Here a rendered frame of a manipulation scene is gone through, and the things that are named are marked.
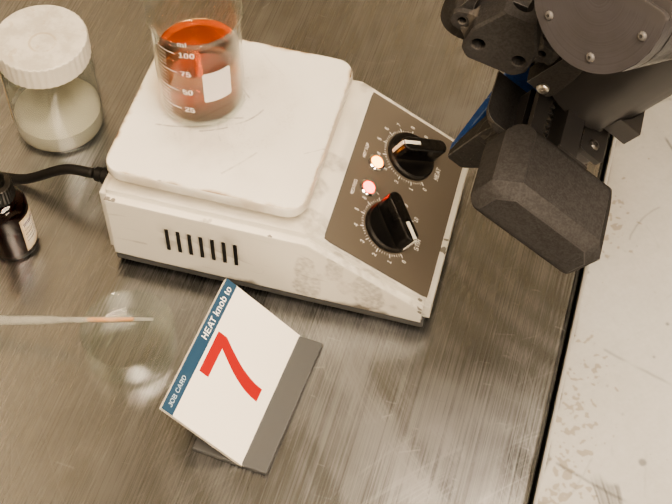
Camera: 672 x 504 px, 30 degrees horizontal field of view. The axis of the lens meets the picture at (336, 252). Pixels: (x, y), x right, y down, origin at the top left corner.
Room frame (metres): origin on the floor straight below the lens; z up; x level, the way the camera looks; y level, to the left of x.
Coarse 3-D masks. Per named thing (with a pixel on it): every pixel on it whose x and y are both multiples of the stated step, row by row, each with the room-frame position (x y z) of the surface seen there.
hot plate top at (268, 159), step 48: (144, 96) 0.50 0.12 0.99; (288, 96) 0.50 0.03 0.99; (336, 96) 0.50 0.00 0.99; (144, 144) 0.46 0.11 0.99; (192, 144) 0.47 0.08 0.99; (240, 144) 0.47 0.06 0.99; (288, 144) 0.47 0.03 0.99; (192, 192) 0.43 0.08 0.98; (240, 192) 0.43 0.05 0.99; (288, 192) 0.43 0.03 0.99
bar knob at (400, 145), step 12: (408, 132) 0.51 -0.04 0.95; (396, 144) 0.49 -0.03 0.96; (408, 144) 0.49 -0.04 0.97; (420, 144) 0.49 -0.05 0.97; (432, 144) 0.49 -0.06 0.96; (444, 144) 0.50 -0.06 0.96; (396, 156) 0.48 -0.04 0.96; (408, 156) 0.49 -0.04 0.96; (420, 156) 0.49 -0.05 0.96; (432, 156) 0.49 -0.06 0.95; (396, 168) 0.48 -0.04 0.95; (408, 168) 0.48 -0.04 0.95; (420, 168) 0.48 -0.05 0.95; (432, 168) 0.49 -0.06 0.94
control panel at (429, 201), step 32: (384, 128) 0.51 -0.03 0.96; (416, 128) 0.52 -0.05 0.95; (352, 160) 0.47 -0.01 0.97; (384, 160) 0.48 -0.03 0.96; (448, 160) 0.50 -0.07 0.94; (352, 192) 0.45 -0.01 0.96; (384, 192) 0.46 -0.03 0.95; (416, 192) 0.47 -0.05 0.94; (448, 192) 0.48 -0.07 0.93; (352, 224) 0.43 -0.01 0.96; (416, 224) 0.45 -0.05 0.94; (384, 256) 0.42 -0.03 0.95; (416, 256) 0.43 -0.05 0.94; (416, 288) 0.41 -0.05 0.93
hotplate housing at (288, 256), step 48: (384, 96) 0.53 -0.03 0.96; (336, 144) 0.48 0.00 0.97; (144, 192) 0.44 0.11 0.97; (336, 192) 0.45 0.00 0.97; (144, 240) 0.44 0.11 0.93; (192, 240) 0.43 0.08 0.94; (240, 240) 0.42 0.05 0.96; (288, 240) 0.42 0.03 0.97; (288, 288) 0.41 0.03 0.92; (336, 288) 0.41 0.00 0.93; (384, 288) 0.40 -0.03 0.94; (432, 288) 0.41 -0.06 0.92
